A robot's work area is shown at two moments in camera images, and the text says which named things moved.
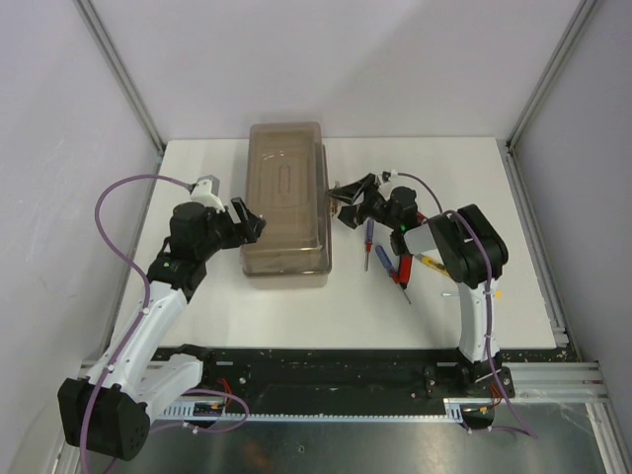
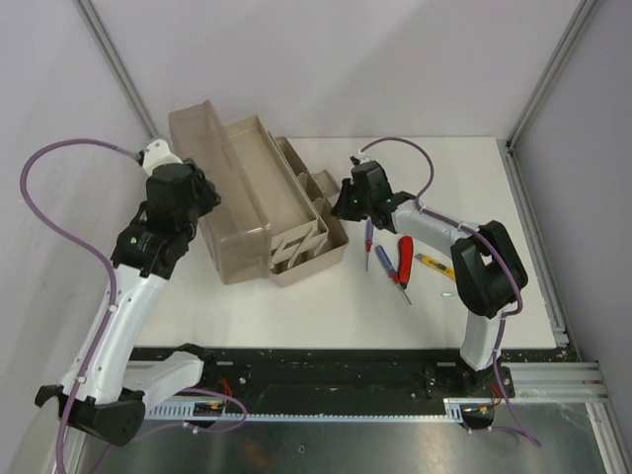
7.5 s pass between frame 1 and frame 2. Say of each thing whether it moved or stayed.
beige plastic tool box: moved
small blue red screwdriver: stayed
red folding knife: stayed
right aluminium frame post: stayed
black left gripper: moved
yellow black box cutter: stayed
